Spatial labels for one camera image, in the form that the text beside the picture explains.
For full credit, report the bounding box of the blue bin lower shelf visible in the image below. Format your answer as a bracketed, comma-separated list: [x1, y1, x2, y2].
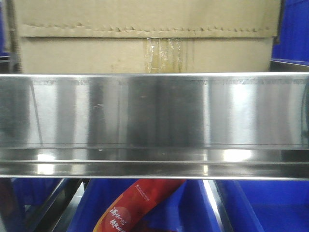
[68, 179, 309, 232]

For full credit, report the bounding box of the red printed package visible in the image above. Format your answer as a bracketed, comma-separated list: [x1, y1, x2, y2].
[93, 179, 185, 232]

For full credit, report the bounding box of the stainless steel shelf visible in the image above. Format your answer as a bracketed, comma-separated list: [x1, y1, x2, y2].
[0, 59, 309, 232]

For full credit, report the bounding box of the worn brown cardboard box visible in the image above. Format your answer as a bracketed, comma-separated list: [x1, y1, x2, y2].
[2, 0, 283, 73]

